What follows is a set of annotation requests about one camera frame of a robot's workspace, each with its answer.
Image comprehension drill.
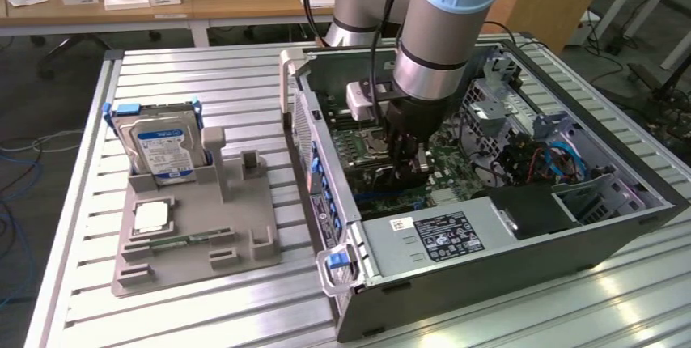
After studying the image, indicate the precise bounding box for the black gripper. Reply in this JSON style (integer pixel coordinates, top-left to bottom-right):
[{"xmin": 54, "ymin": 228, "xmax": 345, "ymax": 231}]
[{"xmin": 383, "ymin": 95, "xmax": 445, "ymax": 151}]

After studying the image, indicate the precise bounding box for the CPU socket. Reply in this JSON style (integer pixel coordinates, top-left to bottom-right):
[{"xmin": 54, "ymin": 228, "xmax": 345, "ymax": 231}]
[{"xmin": 365, "ymin": 129, "xmax": 394, "ymax": 159}]

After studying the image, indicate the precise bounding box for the silver disk bay cage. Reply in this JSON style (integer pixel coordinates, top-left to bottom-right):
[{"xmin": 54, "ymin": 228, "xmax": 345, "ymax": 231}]
[{"xmin": 463, "ymin": 54, "xmax": 545, "ymax": 133}]

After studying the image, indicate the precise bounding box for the green Dell motherboard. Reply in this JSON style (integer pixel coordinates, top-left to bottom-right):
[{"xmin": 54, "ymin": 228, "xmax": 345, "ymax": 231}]
[{"xmin": 323, "ymin": 104, "xmax": 490, "ymax": 220}]

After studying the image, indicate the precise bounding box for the silver chipset heatsink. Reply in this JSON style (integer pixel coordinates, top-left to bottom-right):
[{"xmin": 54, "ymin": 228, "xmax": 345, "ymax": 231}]
[{"xmin": 431, "ymin": 189, "xmax": 461, "ymax": 206}]

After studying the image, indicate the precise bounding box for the blue expansion slot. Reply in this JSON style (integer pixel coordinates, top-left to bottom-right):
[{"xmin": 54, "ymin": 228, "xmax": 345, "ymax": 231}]
[{"xmin": 354, "ymin": 189, "xmax": 405, "ymax": 200}]

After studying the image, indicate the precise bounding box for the grey power supply unit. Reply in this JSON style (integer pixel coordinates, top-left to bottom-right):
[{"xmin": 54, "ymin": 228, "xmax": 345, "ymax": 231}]
[{"xmin": 361, "ymin": 196, "xmax": 521, "ymax": 278}]

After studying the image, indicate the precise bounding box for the grey disk carrier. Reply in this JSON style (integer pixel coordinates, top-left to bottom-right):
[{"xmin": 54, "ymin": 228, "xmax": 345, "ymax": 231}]
[{"xmin": 550, "ymin": 173, "xmax": 633, "ymax": 226}]

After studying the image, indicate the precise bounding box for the wooden cabinet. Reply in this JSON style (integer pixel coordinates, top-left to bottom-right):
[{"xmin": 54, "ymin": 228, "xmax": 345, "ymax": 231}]
[{"xmin": 479, "ymin": 0, "xmax": 621, "ymax": 52}]

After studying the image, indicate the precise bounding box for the dark grey PC case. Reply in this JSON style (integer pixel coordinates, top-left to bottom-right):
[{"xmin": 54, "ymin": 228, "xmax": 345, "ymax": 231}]
[{"xmin": 278, "ymin": 38, "xmax": 691, "ymax": 343}]

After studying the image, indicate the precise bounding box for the grey parts rack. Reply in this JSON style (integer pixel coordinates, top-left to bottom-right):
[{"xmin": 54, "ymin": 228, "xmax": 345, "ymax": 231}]
[{"xmin": 111, "ymin": 125, "xmax": 286, "ymax": 299}]

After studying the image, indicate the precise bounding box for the hard disk with blue carrier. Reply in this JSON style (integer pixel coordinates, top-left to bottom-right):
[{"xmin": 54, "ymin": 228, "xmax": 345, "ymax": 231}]
[{"xmin": 100, "ymin": 96, "xmax": 212, "ymax": 185}]

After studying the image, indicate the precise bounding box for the black floor stand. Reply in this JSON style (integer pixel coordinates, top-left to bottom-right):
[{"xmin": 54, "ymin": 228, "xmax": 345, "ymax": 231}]
[{"xmin": 626, "ymin": 62, "xmax": 691, "ymax": 142}]

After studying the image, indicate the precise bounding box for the green RAM stick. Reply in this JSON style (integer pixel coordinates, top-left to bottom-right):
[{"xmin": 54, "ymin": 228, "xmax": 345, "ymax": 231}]
[{"xmin": 150, "ymin": 231, "xmax": 218, "ymax": 250}]

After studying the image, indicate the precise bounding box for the silver CPU chip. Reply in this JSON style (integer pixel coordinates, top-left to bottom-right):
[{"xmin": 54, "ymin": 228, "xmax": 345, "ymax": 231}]
[{"xmin": 134, "ymin": 201, "xmax": 174, "ymax": 235}]

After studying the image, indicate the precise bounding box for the flat white box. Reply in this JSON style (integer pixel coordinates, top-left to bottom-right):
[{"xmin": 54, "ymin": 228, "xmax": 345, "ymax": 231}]
[{"xmin": 103, "ymin": 0, "xmax": 151, "ymax": 11}]

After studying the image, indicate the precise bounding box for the black chair base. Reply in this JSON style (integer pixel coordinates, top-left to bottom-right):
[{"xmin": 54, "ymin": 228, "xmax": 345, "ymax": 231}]
[{"xmin": 30, "ymin": 30, "xmax": 163, "ymax": 80}]

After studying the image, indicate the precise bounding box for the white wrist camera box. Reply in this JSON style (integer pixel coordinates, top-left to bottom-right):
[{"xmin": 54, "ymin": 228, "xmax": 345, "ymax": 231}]
[{"xmin": 345, "ymin": 82, "xmax": 381, "ymax": 121}]

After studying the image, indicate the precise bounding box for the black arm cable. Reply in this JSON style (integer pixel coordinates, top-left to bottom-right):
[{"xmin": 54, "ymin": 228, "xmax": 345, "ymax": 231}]
[{"xmin": 370, "ymin": 0, "xmax": 401, "ymax": 122}]

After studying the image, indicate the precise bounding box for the blue SATA wire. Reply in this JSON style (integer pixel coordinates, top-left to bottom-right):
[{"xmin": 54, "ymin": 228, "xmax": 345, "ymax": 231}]
[{"xmin": 541, "ymin": 142, "xmax": 589, "ymax": 184}]

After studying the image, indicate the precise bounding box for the white table frame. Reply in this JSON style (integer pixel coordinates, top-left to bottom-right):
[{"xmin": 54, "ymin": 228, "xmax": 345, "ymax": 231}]
[{"xmin": 587, "ymin": 0, "xmax": 691, "ymax": 70}]

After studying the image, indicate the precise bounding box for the white floor cable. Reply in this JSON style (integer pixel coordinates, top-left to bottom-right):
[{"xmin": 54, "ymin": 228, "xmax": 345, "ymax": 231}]
[{"xmin": 0, "ymin": 127, "xmax": 86, "ymax": 155}]

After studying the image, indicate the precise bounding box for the blue floor cable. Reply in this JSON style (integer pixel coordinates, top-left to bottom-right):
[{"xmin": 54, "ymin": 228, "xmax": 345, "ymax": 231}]
[{"xmin": 0, "ymin": 153, "xmax": 39, "ymax": 308}]

